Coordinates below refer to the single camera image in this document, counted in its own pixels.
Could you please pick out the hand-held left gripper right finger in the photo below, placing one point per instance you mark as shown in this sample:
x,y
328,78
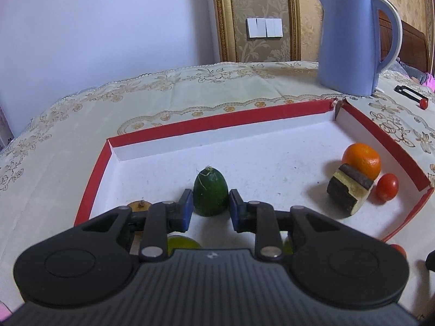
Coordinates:
x,y
234,210

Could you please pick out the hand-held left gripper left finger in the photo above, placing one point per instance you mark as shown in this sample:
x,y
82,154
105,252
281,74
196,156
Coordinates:
x,y
187,210

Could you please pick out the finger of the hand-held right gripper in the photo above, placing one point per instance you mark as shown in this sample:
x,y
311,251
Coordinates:
x,y
431,261

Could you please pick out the green avocado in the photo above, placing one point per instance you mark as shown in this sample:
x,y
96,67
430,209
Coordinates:
x,y
210,193

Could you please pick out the yellow-green round fruit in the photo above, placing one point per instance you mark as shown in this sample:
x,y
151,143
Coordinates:
x,y
181,244

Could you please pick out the red cardboard box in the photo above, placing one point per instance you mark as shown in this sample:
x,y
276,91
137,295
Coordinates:
x,y
272,163

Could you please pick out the red tomato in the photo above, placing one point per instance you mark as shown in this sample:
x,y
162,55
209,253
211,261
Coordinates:
x,y
387,186

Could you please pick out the brown and yellow block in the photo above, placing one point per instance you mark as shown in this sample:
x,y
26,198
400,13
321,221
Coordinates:
x,y
346,190

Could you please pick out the red round fruit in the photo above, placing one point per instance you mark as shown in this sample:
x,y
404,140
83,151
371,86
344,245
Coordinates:
x,y
399,249

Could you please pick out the brown round fruit with stem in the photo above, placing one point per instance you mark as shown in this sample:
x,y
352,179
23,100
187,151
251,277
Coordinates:
x,y
137,205

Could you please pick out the orange tangerine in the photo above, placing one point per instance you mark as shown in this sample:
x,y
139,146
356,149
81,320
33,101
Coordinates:
x,y
362,158

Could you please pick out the black tool with red ball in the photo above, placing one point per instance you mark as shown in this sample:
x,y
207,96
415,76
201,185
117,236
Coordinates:
x,y
406,90

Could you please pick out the blue electric kettle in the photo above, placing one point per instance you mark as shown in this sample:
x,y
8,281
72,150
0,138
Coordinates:
x,y
346,47

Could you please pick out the wooden headboard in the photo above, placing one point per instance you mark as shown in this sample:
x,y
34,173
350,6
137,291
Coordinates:
x,y
413,47

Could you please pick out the white wall switch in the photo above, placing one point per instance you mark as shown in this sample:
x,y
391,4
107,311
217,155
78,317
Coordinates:
x,y
264,28

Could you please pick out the gold wall frame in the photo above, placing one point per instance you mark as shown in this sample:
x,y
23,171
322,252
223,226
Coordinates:
x,y
224,17

